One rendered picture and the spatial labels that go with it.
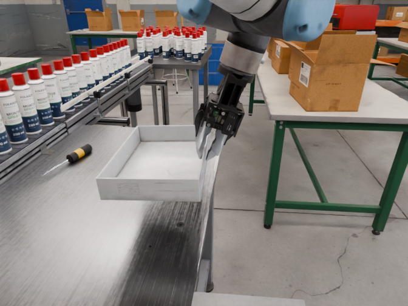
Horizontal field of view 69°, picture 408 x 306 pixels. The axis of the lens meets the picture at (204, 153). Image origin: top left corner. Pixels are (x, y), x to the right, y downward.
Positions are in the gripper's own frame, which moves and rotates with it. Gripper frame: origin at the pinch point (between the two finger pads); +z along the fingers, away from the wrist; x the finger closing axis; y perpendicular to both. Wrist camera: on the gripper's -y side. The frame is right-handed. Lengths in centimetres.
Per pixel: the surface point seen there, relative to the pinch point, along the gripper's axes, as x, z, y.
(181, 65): -17, 16, -159
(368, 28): 233, -69, -448
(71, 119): -48, 27, -48
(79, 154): -35.1, 25.6, -24.2
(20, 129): -55, 23, -25
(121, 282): -9.3, 19.4, 22.5
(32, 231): -32.0, 26.6, 9.7
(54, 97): -55, 19, -47
